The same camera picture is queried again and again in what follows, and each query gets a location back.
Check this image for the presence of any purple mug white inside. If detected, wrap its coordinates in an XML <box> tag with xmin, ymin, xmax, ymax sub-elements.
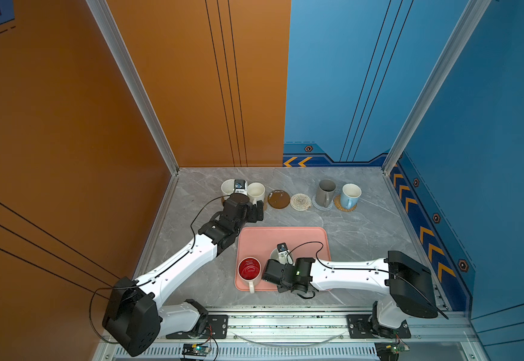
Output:
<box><xmin>270</xmin><ymin>249</ymin><xmax>291</xmax><ymax>265</ymax></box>

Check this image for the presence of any dark brown rimmed coaster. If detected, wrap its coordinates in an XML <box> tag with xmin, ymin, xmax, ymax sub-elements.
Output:
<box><xmin>268</xmin><ymin>190</ymin><xmax>290</xmax><ymax>209</ymax></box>

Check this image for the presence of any white woven round coaster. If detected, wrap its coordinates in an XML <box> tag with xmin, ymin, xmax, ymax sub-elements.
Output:
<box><xmin>290</xmin><ymin>193</ymin><xmax>312</xmax><ymax>211</ymax></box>

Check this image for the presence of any grey green mug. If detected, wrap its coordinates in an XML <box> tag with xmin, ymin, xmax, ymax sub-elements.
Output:
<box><xmin>314</xmin><ymin>179</ymin><xmax>336</xmax><ymax>208</ymax></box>

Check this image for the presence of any light blue mug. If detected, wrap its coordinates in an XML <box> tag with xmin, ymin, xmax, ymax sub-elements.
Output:
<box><xmin>340</xmin><ymin>184</ymin><xmax>362</xmax><ymax>210</ymax></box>

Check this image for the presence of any blue grey woven coaster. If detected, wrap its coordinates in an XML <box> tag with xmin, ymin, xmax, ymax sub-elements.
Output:
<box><xmin>311</xmin><ymin>197</ymin><xmax>334</xmax><ymax>211</ymax></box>

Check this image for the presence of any tan wicker round coaster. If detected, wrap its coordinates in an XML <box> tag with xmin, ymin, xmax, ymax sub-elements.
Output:
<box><xmin>333</xmin><ymin>194</ymin><xmax>357</xmax><ymax>212</ymax></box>

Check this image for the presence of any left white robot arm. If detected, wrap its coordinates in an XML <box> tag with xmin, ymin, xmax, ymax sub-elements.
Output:
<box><xmin>102</xmin><ymin>193</ymin><xmax>264</xmax><ymax>357</ymax></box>

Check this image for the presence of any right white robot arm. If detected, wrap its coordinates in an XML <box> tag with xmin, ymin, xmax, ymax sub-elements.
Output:
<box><xmin>262</xmin><ymin>251</ymin><xmax>445</xmax><ymax>338</ymax></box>

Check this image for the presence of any pink rectangular tray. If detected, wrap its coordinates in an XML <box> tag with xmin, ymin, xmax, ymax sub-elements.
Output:
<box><xmin>235</xmin><ymin>227</ymin><xmax>331</xmax><ymax>293</ymax></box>

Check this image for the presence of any red inside white mug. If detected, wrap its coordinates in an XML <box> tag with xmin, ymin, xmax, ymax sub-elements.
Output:
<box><xmin>237</xmin><ymin>257</ymin><xmax>263</xmax><ymax>293</ymax></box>

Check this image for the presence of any green circuit board left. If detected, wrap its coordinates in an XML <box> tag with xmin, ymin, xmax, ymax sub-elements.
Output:
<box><xmin>182</xmin><ymin>344</ymin><xmax>212</xmax><ymax>360</ymax></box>

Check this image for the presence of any circuit board right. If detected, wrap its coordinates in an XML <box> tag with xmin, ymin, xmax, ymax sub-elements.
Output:
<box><xmin>375</xmin><ymin>343</ymin><xmax>410</xmax><ymax>361</ymax></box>

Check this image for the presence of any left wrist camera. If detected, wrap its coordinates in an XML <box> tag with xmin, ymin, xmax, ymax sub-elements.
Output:
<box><xmin>233</xmin><ymin>179</ymin><xmax>248</xmax><ymax>195</ymax></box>

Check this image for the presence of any aluminium front rail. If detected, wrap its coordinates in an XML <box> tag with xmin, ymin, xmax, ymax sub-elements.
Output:
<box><xmin>91</xmin><ymin>308</ymin><xmax>490</xmax><ymax>361</ymax></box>

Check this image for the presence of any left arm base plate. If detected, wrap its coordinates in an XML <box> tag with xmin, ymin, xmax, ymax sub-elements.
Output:
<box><xmin>166</xmin><ymin>314</ymin><xmax>229</xmax><ymax>340</ymax></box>

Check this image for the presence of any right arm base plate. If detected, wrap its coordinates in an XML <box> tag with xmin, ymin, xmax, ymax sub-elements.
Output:
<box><xmin>346</xmin><ymin>314</ymin><xmax>412</xmax><ymax>339</ymax></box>

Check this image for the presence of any aluminium corner post left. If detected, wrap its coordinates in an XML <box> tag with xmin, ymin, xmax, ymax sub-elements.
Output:
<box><xmin>86</xmin><ymin>0</ymin><xmax>179</xmax><ymax>176</ymax></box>

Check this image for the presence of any aluminium corner post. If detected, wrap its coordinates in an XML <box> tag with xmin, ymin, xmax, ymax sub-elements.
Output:
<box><xmin>86</xmin><ymin>0</ymin><xmax>179</xmax><ymax>176</ymax></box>
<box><xmin>382</xmin><ymin>0</ymin><xmax>491</xmax><ymax>176</ymax></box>

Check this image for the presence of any aluminium corner post right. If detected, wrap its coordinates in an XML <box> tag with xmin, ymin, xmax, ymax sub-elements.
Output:
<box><xmin>382</xmin><ymin>0</ymin><xmax>491</xmax><ymax>176</ymax></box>

